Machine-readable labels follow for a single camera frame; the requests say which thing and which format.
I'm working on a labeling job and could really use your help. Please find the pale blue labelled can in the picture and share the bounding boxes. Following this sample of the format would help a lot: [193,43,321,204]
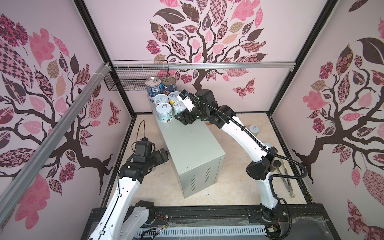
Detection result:
[173,101,186,115]

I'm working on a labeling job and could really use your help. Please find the white green labelled can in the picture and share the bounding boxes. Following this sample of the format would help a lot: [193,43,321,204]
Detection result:
[156,103,173,123]

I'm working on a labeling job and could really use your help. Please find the yellow labelled can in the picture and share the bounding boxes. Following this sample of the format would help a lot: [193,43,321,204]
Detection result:
[168,91,180,106]

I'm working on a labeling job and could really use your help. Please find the pink labelled can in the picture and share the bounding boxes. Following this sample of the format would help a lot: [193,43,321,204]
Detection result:
[153,94,169,107]

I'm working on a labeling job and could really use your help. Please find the dark red labelled can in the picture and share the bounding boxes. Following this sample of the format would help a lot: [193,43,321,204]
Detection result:
[162,77,177,95]

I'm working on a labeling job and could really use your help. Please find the large blue labelled can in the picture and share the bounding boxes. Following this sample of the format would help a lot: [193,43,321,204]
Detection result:
[145,77,163,102]

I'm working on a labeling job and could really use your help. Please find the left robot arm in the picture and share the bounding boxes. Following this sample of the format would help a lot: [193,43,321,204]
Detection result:
[88,137,169,240]

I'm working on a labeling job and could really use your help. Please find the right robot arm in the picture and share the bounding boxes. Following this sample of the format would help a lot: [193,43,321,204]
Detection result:
[176,89,308,222]

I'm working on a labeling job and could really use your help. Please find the grey metal cabinet box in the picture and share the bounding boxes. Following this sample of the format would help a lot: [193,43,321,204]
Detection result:
[149,101,226,198]

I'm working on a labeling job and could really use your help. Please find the dark pepper shaker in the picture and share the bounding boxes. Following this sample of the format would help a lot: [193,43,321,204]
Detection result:
[270,159,282,172]

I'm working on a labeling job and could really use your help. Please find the metal tongs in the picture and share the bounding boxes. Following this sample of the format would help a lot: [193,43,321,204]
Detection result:
[277,168,296,199]

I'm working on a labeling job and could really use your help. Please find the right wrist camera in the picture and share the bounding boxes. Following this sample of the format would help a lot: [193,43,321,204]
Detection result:
[177,90,195,112]

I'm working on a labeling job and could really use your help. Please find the black wire basket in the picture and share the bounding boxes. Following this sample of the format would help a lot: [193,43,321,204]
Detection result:
[104,60,170,92]

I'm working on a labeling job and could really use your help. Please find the white slotted cable duct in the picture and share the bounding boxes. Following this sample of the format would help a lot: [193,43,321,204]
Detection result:
[134,226,267,240]

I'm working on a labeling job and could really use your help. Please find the horizontal aluminium rail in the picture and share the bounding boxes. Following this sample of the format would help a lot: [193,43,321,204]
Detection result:
[113,62,296,70]

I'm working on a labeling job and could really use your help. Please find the diagonal aluminium rail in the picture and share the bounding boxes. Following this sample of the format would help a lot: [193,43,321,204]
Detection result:
[1,63,111,224]

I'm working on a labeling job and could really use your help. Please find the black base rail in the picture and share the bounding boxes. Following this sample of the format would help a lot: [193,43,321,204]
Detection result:
[80,203,341,240]

